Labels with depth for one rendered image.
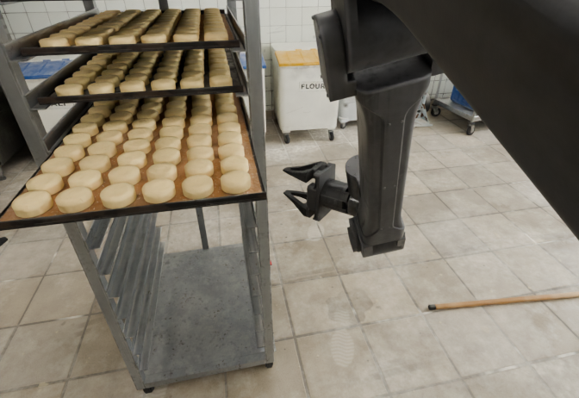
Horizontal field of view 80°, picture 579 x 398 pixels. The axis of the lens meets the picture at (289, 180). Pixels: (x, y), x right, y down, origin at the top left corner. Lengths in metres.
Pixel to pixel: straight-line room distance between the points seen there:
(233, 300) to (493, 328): 1.15
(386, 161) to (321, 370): 1.27
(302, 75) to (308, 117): 0.37
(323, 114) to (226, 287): 1.89
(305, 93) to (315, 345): 2.00
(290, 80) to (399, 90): 2.61
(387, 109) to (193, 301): 1.39
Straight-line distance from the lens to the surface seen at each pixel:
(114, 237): 1.16
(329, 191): 0.64
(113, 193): 0.60
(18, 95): 0.83
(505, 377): 1.76
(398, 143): 0.36
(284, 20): 3.46
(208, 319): 1.54
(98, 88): 0.82
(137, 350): 1.32
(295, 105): 2.97
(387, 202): 0.45
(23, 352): 1.94
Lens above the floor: 1.36
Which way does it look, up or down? 32 degrees down
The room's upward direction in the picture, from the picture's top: straight up
